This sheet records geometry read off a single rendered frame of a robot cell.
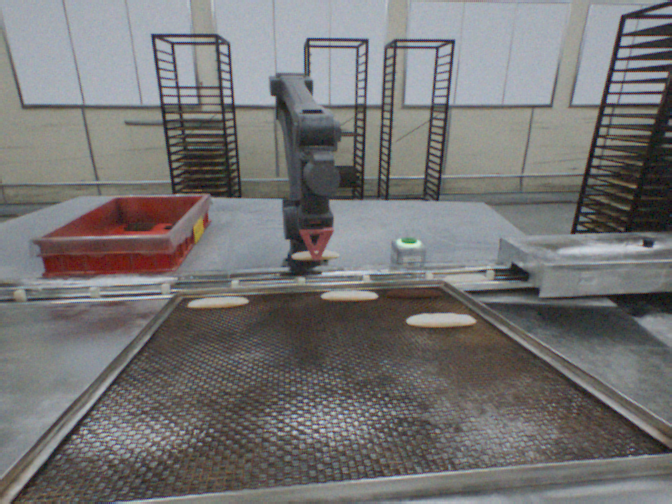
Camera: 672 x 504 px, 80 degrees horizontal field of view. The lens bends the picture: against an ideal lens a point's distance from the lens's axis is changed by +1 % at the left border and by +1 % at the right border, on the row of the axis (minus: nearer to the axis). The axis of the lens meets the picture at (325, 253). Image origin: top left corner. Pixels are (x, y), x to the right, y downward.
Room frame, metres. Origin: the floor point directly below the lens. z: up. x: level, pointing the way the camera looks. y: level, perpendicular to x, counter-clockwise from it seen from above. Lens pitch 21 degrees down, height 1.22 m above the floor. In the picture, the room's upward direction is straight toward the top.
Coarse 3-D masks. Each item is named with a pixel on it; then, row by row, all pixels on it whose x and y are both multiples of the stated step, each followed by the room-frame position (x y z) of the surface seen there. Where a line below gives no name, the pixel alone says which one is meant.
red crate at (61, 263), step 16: (128, 224) 1.34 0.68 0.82; (160, 224) 1.34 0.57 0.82; (208, 224) 1.33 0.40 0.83; (192, 240) 1.10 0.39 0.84; (64, 256) 0.89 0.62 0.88; (80, 256) 0.90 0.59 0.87; (112, 256) 0.91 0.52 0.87; (128, 256) 0.91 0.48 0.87; (144, 256) 0.91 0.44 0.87; (160, 256) 0.91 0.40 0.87; (176, 256) 0.94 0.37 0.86; (48, 272) 0.89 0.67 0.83; (64, 272) 0.89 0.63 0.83; (80, 272) 0.90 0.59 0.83; (96, 272) 0.90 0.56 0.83; (112, 272) 0.90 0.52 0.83; (128, 272) 0.90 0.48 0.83
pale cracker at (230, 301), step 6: (198, 300) 0.61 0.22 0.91; (204, 300) 0.60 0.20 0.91; (210, 300) 0.60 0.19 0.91; (216, 300) 0.60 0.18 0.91; (222, 300) 0.60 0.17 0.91; (228, 300) 0.60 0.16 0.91; (234, 300) 0.60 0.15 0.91; (240, 300) 0.61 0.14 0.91; (246, 300) 0.61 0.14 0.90; (192, 306) 0.59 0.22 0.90; (198, 306) 0.59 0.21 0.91; (204, 306) 0.59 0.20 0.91; (210, 306) 0.59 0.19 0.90; (216, 306) 0.59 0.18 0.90; (222, 306) 0.59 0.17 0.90; (228, 306) 0.59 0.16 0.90; (234, 306) 0.60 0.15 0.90
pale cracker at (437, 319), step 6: (414, 318) 0.51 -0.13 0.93; (420, 318) 0.50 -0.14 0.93; (426, 318) 0.50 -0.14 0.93; (432, 318) 0.50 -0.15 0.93; (438, 318) 0.50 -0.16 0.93; (444, 318) 0.50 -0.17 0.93; (450, 318) 0.50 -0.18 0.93; (456, 318) 0.50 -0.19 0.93; (462, 318) 0.50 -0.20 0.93; (468, 318) 0.50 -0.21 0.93; (414, 324) 0.50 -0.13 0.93; (420, 324) 0.49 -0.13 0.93; (426, 324) 0.49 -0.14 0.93; (432, 324) 0.49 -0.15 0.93; (438, 324) 0.49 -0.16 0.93; (444, 324) 0.49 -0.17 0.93; (450, 324) 0.49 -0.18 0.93; (456, 324) 0.49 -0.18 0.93; (462, 324) 0.49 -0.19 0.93; (468, 324) 0.50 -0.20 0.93
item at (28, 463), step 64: (320, 320) 0.52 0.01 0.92; (192, 384) 0.34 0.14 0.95; (384, 384) 0.34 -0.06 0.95; (448, 384) 0.34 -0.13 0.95; (576, 384) 0.34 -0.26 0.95; (128, 448) 0.25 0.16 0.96; (192, 448) 0.24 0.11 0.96; (320, 448) 0.24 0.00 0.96; (384, 448) 0.24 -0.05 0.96; (512, 448) 0.24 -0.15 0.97; (576, 448) 0.24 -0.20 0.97; (640, 448) 0.24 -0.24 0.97
